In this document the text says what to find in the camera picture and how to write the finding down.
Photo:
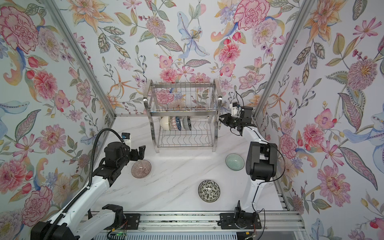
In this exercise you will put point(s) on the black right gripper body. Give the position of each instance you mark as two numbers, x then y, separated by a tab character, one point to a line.
239	122

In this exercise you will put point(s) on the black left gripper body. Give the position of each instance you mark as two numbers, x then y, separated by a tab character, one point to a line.
126	157

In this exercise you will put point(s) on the pale green bowl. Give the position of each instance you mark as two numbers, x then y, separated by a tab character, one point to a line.
235	162

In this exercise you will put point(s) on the cream white bowl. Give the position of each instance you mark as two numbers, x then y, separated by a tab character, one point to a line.
165	123

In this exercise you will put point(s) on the dark petal pattern bowl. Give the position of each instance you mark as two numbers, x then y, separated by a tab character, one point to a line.
187	125

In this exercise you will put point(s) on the stainless steel dish rack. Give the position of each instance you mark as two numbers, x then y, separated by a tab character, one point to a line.
201	101

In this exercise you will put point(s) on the blue geometric red bowl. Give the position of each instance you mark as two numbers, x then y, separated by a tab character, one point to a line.
176	124

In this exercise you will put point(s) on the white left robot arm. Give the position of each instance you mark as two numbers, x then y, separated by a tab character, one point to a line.
67	225

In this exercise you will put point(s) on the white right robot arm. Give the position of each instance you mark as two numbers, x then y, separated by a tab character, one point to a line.
261	162

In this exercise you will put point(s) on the pink striped bowl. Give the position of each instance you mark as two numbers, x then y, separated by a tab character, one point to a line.
141	169

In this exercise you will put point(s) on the black white floral bowl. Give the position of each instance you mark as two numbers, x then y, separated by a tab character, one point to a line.
209	191

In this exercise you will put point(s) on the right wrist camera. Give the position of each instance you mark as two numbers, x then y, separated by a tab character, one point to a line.
235	108

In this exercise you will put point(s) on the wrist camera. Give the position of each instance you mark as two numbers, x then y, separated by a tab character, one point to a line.
127	139
235	108

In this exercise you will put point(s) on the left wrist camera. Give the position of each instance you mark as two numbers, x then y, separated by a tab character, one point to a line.
127	139

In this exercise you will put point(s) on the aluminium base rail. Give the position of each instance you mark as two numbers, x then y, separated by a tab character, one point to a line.
272	221

